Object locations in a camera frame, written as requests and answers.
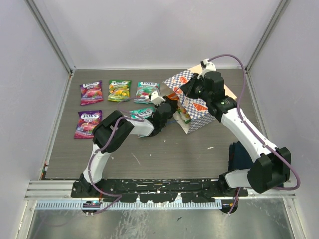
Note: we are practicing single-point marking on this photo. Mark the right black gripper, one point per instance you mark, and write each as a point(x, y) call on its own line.
point(188, 87)

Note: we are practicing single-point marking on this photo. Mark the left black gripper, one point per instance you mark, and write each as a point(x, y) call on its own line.
point(173, 102)

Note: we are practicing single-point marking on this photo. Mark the checkered paper bag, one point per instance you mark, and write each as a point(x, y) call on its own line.
point(202, 112)

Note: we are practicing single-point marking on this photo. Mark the teal mint candy packet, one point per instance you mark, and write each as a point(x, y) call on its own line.
point(144, 89)

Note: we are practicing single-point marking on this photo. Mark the green yellow candy packet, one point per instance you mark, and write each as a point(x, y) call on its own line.
point(119, 90)

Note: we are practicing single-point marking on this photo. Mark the purple candy snack packet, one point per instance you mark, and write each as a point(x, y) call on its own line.
point(91, 93)

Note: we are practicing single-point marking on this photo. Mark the orange fruit candy packet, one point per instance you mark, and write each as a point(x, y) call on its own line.
point(173, 96)

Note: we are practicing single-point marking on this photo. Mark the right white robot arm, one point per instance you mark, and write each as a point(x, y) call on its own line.
point(252, 140)

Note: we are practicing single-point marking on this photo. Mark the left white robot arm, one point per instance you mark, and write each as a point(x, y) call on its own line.
point(110, 134)

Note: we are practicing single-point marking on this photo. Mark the green lime candy packet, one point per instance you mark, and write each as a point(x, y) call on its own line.
point(184, 115)

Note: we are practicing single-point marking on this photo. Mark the dark blue folded cloth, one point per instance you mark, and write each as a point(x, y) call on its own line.
point(240, 156)

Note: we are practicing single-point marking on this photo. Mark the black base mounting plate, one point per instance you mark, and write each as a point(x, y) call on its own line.
point(157, 190)

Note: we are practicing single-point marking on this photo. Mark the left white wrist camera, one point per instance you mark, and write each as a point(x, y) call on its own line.
point(156, 98)

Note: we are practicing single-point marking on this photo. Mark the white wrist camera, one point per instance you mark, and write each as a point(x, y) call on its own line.
point(156, 98)
point(207, 66)

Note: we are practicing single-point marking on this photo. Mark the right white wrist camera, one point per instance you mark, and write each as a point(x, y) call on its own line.
point(207, 66)

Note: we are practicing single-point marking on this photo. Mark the right aluminium corner post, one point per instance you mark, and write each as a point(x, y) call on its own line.
point(279, 11)

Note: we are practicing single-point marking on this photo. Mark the aluminium corner post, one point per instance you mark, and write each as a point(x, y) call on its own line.
point(47, 32)
point(279, 11)

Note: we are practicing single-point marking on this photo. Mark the aluminium front rail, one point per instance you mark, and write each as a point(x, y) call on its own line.
point(49, 189)

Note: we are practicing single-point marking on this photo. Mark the left aluminium corner post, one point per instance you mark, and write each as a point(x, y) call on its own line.
point(47, 32)

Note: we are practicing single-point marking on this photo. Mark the white slotted cable duct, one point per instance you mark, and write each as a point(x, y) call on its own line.
point(83, 205)

